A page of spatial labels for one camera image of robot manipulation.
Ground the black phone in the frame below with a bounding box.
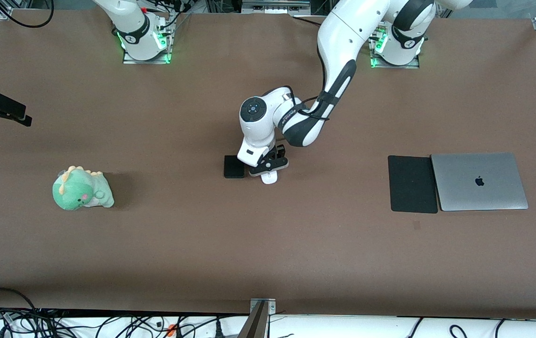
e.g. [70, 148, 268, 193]
[223, 155, 245, 179]

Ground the black mouse pad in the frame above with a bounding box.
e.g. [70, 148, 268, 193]
[388, 155, 439, 214]

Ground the green dinosaur plush toy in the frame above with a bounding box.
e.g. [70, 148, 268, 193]
[52, 165, 115, 211]

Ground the grey power strip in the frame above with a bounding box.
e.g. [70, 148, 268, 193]
[241, 0, 312, 14]

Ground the white lower board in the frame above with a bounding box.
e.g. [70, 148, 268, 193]
[0, 311, 536, 338]

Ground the silver laptop with apple logo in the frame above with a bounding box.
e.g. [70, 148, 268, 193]
[431, 152, 529, 212]

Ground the black looped cable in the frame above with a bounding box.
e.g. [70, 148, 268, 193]
[0, 0, 55, 30]

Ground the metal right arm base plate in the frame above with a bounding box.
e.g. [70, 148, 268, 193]
[123, 47, 171, 65]

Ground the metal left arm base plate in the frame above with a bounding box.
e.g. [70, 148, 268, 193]
[370, 53, 420, 69]

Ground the aluminium centre bracket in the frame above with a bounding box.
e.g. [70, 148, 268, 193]
[237, 298, 277, 338]

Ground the black tangled cable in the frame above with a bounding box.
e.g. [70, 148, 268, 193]
[0, 305, 231, 338]

